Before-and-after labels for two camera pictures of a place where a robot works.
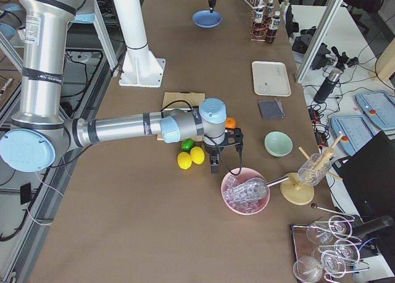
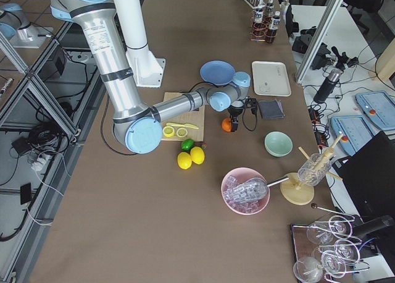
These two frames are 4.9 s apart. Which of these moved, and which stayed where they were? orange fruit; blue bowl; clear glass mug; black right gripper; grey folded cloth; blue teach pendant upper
Moved: black right gripper; blue bowl
Stayed: grey folded cloth; clear glass mug; orange fruit; blue teach pendant upper
